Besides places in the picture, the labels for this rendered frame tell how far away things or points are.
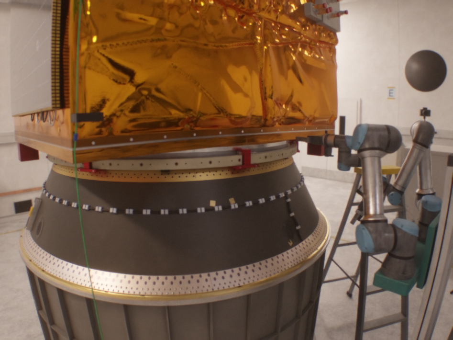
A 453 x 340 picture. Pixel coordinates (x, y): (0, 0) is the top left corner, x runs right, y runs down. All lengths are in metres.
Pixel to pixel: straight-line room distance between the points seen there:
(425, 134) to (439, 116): 6.85
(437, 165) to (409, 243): 3.33
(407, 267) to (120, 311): 1.25
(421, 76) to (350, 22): 2.55
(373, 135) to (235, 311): 0.99
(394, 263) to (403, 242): 0.10
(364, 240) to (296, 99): 1.00
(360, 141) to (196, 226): 0.79
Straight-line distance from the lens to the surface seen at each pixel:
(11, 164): 6.58
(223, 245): 1.40
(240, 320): 1.54
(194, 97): 1.29
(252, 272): 1.44
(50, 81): 1.17
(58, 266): 1.62
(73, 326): 1.77
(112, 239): 1.44
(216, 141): 1.45
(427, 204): 1.78
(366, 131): 1.32
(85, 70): 1.10
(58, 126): 1.25
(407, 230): 1.31
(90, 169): 1.51
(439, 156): 4.59
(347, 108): 9.14
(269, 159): 1.60
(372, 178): 1.30
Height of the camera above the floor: 1.91
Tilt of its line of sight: 10 degrees down
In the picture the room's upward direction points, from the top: straight up
